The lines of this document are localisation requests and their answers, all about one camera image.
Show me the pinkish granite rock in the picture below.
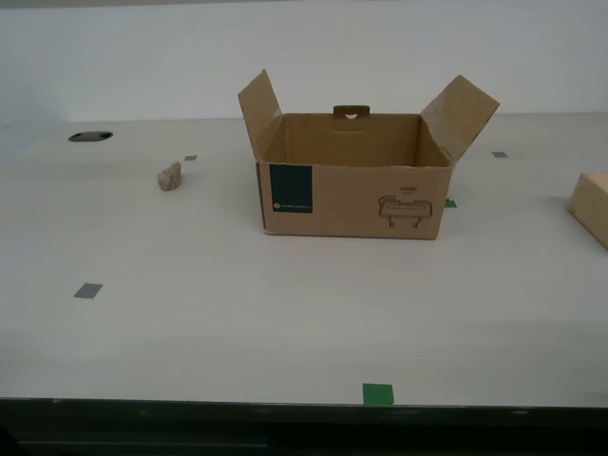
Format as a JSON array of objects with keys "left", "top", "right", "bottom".
[{"left": 156, "top": 161, "right": 184, "bottom": 193}]

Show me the light wooden block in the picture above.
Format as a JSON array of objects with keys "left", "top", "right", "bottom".
[{"left": 566, "top": 171, "right": 608, "bottom": 251}]

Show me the open cardboard box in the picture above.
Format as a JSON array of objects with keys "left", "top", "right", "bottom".
[{"left": 237, "top": 68, "right": 502, "bottom": 241}]

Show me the green tape square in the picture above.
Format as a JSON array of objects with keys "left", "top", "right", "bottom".
[{"left": 362, "top": 383, "right": 396, "bottom": 409}]

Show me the black oval table grommet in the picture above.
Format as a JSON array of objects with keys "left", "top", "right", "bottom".
[{"left": 67, "top": 130, "right": 115, "bottom": 143}]

